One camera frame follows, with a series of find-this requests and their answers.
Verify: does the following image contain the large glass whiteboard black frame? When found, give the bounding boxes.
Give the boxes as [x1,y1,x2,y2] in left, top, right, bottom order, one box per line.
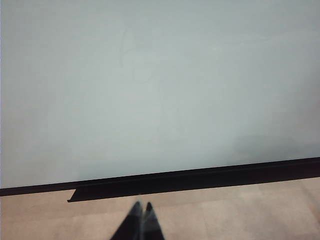
[0,0,320,197]

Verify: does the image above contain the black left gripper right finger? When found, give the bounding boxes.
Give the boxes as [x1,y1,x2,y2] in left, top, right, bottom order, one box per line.
[144,201,166,240]

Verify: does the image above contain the long black pen tray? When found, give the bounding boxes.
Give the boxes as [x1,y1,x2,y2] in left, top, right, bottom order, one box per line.
[66,162,320,204]

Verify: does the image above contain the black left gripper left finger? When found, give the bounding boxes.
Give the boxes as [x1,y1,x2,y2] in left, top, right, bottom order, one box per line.
[109,200,144,240]

